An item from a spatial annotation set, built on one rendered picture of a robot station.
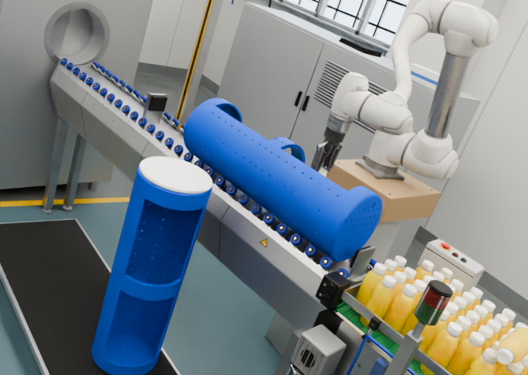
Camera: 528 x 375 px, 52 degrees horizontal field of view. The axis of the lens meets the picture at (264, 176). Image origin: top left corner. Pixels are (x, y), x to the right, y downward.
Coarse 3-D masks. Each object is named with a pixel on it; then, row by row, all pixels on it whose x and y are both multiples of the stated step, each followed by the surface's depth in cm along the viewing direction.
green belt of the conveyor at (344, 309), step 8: (344, 304) 181; (344, 312) 177; (352, 312) 178; (352, 320) 174; (360, 328) 171; (376, 336) 170; (384, 336) 171; (384, 344) 167; (392, 344) 169; (392, 352) 165; (416, 360) 165; (416, 368) 162
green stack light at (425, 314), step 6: (420, 300) 136; (420, 306) 135; (426, 306) 134; (414, 312) 137; (420, 312) 135; (426, 312) 134; (432, 312) 134; (438, 312) 134; (420, 318) 135; (426, 318) 134; (432, 318) 134; (438, 318) 135; (426, 324) 135; (432, 324) 135
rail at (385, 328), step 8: (344, 296) 173; (352, 296) 171; (352, 304) 171; (360, 304) 169; (360, 312) 169; (368, 312) 167; (368, 320) 167; (384, 328) 164; (392, 328) 162; (392, 336) 162; (400, 336) 160; (416, 352) 157; (424, 360) 155; (432, 360) 154; (432, 368) 154; (440, 368) 152
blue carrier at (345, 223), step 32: (192, 128) 228; (224, 128) 219; (224, 160) 216; (256, 160) 206; (288, 160) 200; (256, 192) 206; (288, 192) 195; (320, 192) 188; (352, 192) 186; (288, 224) 200; (320, 224) 186; (352, 224) 187
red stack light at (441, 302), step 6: (426, 288) 136; (426, 294) 134; (432, 294) 133; (426, 300) 134; (432, 300) 133; (438, 300) 132; (444, 300) 132; (432, 306) 133; (438, 306) 133; (444, 306) 133
